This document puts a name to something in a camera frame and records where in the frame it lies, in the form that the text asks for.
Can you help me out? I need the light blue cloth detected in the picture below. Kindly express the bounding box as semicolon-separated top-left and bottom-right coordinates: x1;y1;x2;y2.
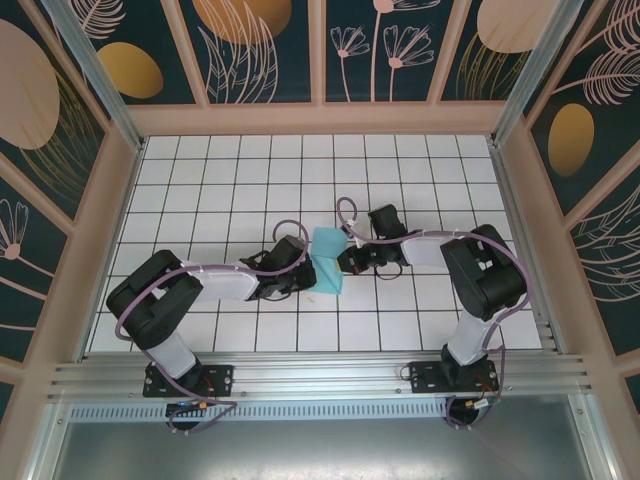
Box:
307;227;347;296

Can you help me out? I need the grey metal sheet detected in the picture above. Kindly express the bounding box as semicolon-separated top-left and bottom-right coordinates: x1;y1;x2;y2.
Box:
47;418;596;480

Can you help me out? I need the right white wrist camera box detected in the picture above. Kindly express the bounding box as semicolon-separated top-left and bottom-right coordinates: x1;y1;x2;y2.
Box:
344;217;366;249

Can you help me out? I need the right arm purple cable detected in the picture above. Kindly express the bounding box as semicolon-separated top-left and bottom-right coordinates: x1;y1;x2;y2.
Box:
337;197;530;432

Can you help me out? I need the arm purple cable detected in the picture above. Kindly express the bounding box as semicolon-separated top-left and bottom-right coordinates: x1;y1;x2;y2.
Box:
115;219;310;437
337;197;530;432

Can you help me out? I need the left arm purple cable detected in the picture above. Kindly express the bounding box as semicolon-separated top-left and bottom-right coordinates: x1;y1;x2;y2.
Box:
115;219;310;437

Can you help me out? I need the aluminium mounting rail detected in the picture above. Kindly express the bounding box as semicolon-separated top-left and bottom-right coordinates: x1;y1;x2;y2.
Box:
47;352;596;401

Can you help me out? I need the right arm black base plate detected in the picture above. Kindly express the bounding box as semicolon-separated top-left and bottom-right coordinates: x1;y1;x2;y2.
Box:
408;360;500;396

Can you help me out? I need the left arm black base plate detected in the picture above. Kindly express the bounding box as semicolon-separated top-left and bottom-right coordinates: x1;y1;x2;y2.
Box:
143;364;235;399

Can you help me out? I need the slotted grey cable duct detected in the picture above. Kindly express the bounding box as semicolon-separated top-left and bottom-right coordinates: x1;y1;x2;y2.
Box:
69;402;450;422

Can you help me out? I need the aluminium side rail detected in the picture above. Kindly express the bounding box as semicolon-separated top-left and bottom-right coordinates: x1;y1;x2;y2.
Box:
492;142;564;356

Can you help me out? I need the aluminium frame post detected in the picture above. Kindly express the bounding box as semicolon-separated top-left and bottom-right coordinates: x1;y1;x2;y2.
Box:
489;0;596;147
40;0;147;154

